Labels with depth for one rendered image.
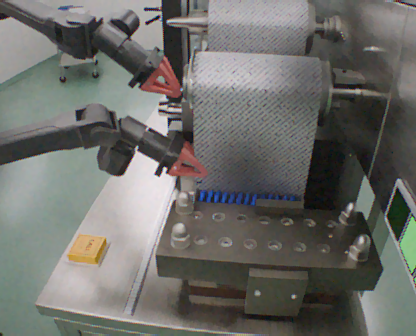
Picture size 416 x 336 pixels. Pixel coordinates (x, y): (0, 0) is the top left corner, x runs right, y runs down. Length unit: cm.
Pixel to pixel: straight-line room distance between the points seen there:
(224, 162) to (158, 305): 31
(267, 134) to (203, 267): 28
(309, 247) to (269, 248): 7
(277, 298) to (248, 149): 29
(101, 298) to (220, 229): 28
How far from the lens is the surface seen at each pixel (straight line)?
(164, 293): 72
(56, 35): 77
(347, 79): 69
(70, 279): 79
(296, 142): 68
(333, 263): 62
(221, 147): 68
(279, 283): 60
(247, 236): 64
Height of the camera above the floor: 147
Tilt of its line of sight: 32 degrees down
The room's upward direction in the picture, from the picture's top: straight up
